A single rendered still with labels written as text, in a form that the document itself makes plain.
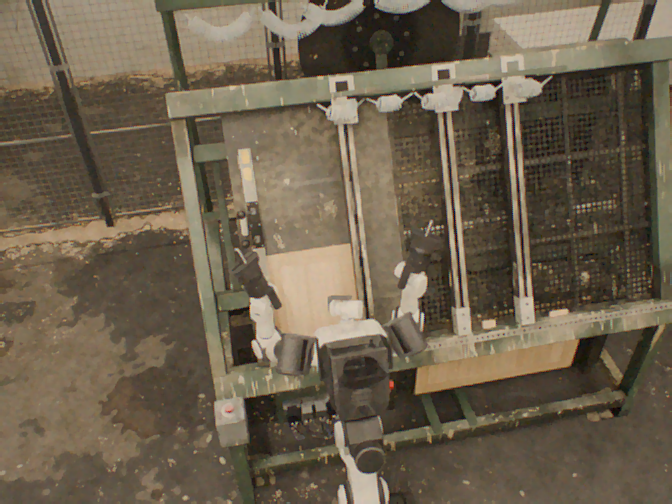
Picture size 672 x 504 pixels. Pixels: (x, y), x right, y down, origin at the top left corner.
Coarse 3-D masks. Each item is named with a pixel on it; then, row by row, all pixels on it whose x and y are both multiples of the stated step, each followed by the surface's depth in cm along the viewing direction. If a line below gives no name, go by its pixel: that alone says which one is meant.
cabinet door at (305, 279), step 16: (272, 256) 280; (288, 256) 281; (304, 256) 282; (320, 256) 283; (336, 256) 285; (272, 272) 281; (288, 272) 283; (304, 272) 284; (320, 272) 285; (336, 272) 286; (352, 272) 287; (288, 288) 284; (304, 288) 285; (320, 288) 286; (336, 288) 287; (352, 288) 288; (288, 304) 285; (304, 304) 286; (320, 304) 287; (288, 320) 286; (304, 320) 287; (320, 320) 288; (336, 320) 289
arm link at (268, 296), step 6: (264, 288) 240; (270, 288) 241; (276, 288) 249; (252, 294) 240; (258, 294) 240; (264, 294) 242; (270, 294) 240; (276, 294) 242; (252, 300) 244; (258, 300) 243; (264, 300) 242; (270, 300) 243; (276, 300) 243; (276, 306) 244
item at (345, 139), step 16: (336, 80) 264; (352, 80) 265; (352, 96) 253; (352, 112) 256; (336, 128) 276; (352, 144) 273; (352, 160) 274; (352, 176) 276; (352, 192) 280; (352, 208) 279; (352, 224) 278; (352, 240) 279; (352, 256) 283; (368, 272) 283; (368, 288) 284; (368, 304) 285
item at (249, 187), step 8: (240, 152) 270; (240, 160) 270; (248, 184) 272; (248, 192) 272; (248, 200) 273; (256, 200) 273; (256, 248) 276; (264, 248) 277; (264, 256) 277; (264, 264) 278; (264, 272) 278
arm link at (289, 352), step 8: (280, 344) 238; (288, 344) 235; (296, 344) 235; (280, 352) 236; (288, 352) 234; (296, 352) 235; (280, 360) 235; (288, 360) 234; (296, 360) 235; (288, 368) 233; (296, 368) 234
